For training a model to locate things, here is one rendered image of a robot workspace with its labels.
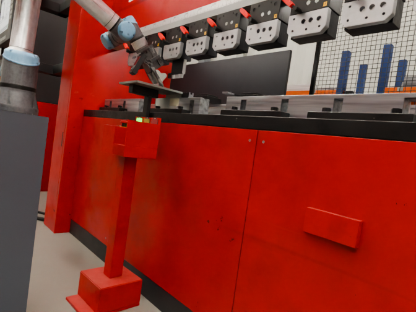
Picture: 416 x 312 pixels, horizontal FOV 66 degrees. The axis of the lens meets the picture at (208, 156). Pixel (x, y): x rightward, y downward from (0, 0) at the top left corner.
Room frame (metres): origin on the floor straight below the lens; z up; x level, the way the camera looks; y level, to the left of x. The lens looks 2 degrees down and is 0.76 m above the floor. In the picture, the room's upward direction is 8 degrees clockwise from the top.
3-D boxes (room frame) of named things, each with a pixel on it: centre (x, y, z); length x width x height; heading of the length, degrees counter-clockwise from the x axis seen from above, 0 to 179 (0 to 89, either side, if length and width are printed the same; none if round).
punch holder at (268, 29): (1.30, -0.17, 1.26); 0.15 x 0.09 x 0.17; 42
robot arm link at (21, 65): (1.21, 0.74, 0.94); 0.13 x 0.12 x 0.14; 35
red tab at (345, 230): (0.86, -0.35, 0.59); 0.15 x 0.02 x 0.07; 42
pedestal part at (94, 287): (1.39, 0.37, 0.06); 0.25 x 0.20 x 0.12; 135
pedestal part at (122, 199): (1.41, 0.35, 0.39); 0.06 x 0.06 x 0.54; 45
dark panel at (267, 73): (2.24, 0.00, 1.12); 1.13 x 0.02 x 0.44; 42
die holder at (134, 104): (2.13, 0.59, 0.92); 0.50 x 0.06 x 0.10; 42
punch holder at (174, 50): (1.74, 0.24, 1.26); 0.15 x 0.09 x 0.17; 42
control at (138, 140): (1.41, 0.35, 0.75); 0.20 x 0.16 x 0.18; 45
